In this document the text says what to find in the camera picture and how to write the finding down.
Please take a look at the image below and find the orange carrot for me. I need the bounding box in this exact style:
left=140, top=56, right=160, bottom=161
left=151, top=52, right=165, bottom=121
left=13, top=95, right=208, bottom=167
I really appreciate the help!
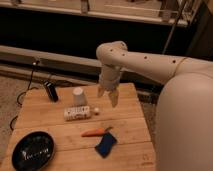
left=81, top=127, right=113, bottom=137

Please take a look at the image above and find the blue sponge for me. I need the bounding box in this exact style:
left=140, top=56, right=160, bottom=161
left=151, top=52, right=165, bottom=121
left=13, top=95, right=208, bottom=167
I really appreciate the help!
left=95, top=133, right=117, bottom=158

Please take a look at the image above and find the black cable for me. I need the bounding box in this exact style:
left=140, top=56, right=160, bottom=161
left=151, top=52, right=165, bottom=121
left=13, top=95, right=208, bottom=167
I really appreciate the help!
left=9, top=59, right=40, bottom=131

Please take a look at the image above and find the grey baseboard rail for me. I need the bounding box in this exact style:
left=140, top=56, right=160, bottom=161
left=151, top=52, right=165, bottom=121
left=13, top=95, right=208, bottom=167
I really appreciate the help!
left=0, top=44, right=161, bottom=88

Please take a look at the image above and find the black round plate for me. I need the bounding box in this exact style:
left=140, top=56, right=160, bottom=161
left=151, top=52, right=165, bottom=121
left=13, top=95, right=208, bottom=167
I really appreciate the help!
left=11, top=131, right=55, bottom=171

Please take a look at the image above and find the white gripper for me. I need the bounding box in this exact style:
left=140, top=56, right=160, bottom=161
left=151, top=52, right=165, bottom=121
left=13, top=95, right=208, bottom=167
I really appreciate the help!
left=97, top=65, right=121, bottom=107

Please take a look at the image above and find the white paper cup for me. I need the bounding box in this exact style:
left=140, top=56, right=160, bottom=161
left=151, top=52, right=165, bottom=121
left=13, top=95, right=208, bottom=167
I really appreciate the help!
left=73, top=87, right=87, bottom=106

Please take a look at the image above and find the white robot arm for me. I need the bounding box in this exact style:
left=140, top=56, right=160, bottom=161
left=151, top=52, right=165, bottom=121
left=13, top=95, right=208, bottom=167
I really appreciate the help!
left=96, top=41, right=213, bottom=171

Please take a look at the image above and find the metal pole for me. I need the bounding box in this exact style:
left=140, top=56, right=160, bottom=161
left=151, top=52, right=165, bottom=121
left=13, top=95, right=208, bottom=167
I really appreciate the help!
left=162, top=0, right=187, bottom=54

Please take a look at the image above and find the black rectangular device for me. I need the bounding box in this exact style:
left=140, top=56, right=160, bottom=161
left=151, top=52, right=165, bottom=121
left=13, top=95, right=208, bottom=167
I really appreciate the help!
left=44, top=81, right=58, bottom=102

